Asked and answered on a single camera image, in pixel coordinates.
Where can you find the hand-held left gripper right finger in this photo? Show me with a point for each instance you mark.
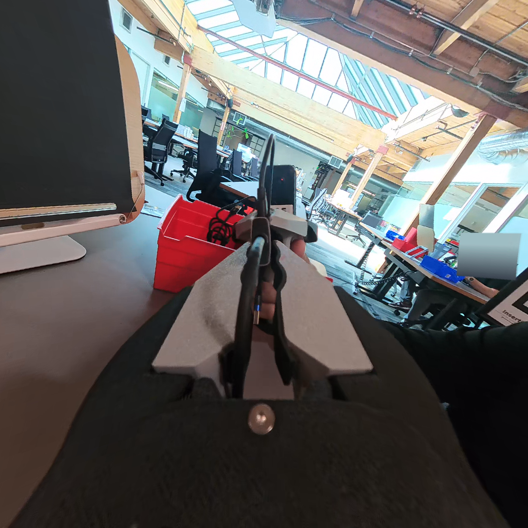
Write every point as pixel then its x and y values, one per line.
pixel 326 330

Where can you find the blue parts bin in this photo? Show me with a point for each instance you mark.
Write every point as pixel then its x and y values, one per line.
pixel 441 268

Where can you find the black office chair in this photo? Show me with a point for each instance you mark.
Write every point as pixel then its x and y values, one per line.
pixel 187 161
pixel 206 165
pixel 236 163
pixel 161 144

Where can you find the person's right hand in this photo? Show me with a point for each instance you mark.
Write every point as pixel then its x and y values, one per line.
pixel 299 251

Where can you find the silver monitor stand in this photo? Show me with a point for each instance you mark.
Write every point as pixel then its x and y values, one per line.
pixel 37 253

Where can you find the white printed sign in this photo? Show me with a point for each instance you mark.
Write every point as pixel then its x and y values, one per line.
pixel 507 305

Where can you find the red plastic bin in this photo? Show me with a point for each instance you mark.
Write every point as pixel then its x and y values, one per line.
pixel 177 260

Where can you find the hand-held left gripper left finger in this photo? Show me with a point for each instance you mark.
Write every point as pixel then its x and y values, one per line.
pixel 194 330

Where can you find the black computer monitor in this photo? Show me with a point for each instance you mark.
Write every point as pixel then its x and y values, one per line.
pixel 62 103

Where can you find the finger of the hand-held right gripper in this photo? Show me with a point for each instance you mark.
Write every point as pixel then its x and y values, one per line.
pixel 244 227
pixel 291 225

